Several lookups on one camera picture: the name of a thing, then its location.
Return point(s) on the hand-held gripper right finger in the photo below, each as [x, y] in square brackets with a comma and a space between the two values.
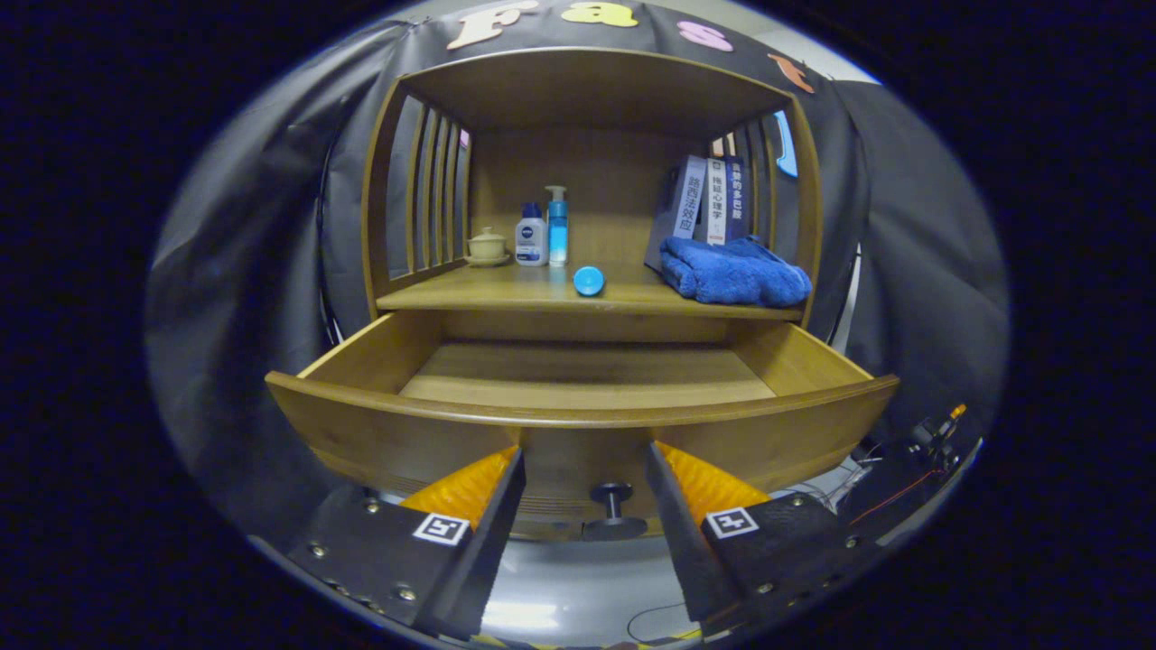
[677, 533]

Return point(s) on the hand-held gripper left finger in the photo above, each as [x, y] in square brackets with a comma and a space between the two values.
[492, 542]

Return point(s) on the wooden drawer with black knob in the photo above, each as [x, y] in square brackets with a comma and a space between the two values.
[361, 433]

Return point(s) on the blue and white tube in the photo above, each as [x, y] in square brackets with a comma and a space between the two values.
[589, 281]

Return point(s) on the wooden countertop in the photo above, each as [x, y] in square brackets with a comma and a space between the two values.
[506, 289]

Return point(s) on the wooden cabinet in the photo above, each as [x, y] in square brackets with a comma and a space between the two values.
[587, 90]

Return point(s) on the blue towel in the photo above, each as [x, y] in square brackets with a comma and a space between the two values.
[731, 275]

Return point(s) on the black and orange device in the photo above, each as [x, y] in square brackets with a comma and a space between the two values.
[935, 433]

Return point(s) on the beige lidded teacup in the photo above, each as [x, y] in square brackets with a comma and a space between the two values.
[488, 246]

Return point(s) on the white bottle with blue cap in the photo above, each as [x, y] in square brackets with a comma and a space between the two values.
[531, 242]

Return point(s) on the blue pump bottle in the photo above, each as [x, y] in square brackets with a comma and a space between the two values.
[557, 235]

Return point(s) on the grey book with white spine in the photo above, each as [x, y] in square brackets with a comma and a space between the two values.
[691, 199]

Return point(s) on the dark blue spine book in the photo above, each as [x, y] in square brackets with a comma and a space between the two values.
[737, 199]

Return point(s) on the black backdrop cloth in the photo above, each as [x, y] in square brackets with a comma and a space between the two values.
[244, 271]

